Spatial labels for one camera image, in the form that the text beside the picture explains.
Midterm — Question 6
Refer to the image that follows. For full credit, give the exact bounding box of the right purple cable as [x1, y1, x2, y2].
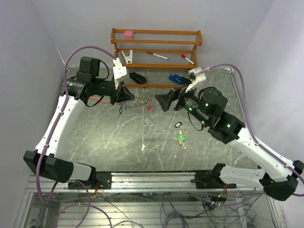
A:
[190, 63, 304, 206]

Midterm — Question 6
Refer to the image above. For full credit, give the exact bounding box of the aluminium rail frame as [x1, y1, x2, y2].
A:
[26, 171, 276, 193]

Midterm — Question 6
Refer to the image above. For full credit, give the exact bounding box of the green tag key bunch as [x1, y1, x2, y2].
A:
[175, 134, 186, 150]

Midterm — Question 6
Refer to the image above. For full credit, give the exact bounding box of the red white marker left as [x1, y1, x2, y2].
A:
[146, 51, 169, 60]

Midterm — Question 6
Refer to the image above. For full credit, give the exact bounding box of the black white key tag key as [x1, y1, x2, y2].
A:
[174, 122, 182, 134]

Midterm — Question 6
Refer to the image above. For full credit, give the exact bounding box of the red pen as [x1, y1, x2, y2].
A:
[90, 96, 109, 104]

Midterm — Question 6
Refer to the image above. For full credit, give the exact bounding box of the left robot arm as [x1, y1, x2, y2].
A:
[23, 57, 134, 189]

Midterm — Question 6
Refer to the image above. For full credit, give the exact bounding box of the white clip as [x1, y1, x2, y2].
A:
[121, 49, 133, 65]

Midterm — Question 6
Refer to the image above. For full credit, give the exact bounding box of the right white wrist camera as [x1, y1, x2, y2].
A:
[185, 67, 206, 93]

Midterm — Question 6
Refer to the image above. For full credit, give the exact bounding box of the blue stapler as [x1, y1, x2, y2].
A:
[168, 73, 191, 86]

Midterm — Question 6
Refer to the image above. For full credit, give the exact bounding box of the red white marker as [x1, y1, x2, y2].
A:
[146, 51, 169, 60]
[181, 54, 195, 65]

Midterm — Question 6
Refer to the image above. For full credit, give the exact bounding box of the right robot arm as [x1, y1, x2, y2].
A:
[155, 86, 304, 201]

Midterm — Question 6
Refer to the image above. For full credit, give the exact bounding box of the black stapler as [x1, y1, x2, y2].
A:
[129, 71, 147, 85]

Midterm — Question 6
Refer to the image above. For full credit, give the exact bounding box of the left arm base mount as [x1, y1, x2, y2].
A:
[94, 172, 112, 190]

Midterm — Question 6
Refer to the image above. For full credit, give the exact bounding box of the pink eraser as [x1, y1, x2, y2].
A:
[124, 30, 134, 39]

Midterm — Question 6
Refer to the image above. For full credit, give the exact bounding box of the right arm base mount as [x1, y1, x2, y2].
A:
[190, 171, 237, 189]

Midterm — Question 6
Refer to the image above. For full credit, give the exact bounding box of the grey keyring disc with rings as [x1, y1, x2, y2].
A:
[118, 96, 152, 110]

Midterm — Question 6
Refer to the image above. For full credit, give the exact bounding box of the red white marker right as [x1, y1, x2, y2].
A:
[181, 54, 195, 65]

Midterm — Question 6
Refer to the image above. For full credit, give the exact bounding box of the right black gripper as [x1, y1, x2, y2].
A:
[155, 81, 210, 125]

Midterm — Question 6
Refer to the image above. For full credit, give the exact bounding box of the wooden shelf rack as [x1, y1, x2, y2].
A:
[110, 28, 203, 89]

